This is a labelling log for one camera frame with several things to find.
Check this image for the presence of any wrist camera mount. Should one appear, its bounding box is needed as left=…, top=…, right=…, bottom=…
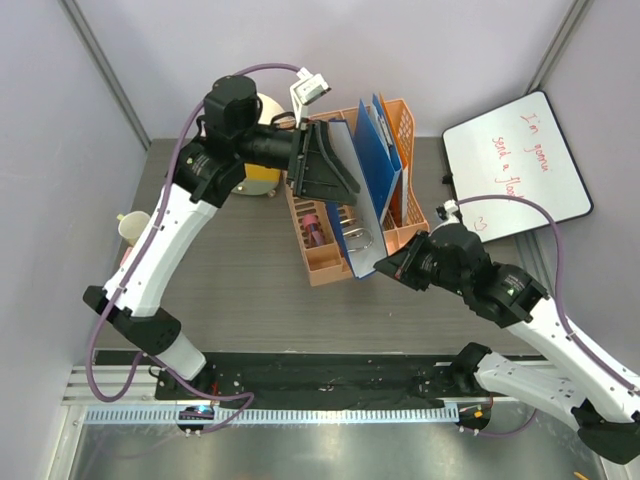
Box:
left=436, top=200, right=461, bottom=226
left=289, top=68, right=331, bottom=127

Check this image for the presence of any blue ring binder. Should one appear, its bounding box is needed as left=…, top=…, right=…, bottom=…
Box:
left=325, top=120, right=387, bottom=279

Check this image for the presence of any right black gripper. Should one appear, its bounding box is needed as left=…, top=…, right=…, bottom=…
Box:
left=375, top=229, right=469, bottom=296

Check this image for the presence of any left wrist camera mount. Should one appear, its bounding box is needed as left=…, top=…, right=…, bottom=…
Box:
left=289, top=68, right=331, bottom=127

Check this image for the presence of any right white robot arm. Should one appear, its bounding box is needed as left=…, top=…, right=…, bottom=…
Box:
left=374, top=223, right=639, bottom=465

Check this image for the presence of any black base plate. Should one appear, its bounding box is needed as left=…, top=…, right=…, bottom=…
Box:
left=156, top=353, right=489, bottom=411

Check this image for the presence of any orange folder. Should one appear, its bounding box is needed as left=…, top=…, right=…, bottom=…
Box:
left=377, top=93, right=407, bottom=227

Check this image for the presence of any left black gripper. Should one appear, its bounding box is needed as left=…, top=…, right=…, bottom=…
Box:
left=235, top=118, right=360, bottom=206

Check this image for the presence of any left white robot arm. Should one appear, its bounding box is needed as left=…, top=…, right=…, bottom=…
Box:
left=84, top=69, right=360, bottom=399

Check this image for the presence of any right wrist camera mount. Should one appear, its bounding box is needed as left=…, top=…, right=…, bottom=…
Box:
left=436, top=200, right=461, bottom=226

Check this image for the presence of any white dry-erase board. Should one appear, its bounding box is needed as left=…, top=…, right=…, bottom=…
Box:
left=442, top=91, right=593, bottom=242

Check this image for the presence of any pink sticky note pad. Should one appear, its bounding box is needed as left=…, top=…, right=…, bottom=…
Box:
left=120, top=246, right=133, bottom=266

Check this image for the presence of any white arched drawer cabinet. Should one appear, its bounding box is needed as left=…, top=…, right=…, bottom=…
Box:
left=233, top=93, right=284, bottom=197

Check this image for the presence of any orange desk file organizer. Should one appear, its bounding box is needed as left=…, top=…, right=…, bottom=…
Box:
left=285, top=94, right=429, bottom=286

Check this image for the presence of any light blue thin folder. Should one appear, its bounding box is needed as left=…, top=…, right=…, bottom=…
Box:
left=353, top=94, right=394, bottom=224

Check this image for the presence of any perforated cable tray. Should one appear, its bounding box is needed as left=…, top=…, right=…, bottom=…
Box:
left=84, top=403, right=459, bottom=426

